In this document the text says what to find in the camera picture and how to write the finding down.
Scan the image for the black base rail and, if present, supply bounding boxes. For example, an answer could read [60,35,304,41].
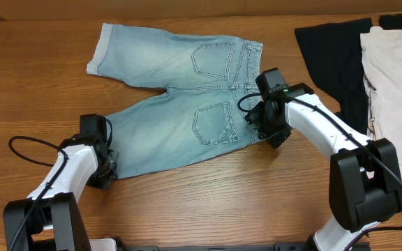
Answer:
[117,242,306,251]

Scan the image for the beige cloth garment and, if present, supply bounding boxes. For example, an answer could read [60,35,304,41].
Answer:
[360,26,402,176]

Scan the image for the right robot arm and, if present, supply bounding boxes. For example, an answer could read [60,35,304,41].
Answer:
[245,68,402,251]

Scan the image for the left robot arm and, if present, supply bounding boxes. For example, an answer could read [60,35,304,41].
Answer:
[3,114,123,251]

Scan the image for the black t-shirt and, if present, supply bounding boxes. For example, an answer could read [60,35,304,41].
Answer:
[295,15,402,133]

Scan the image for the light blue denim shorts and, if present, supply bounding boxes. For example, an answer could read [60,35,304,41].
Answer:
[87,24,263,178]

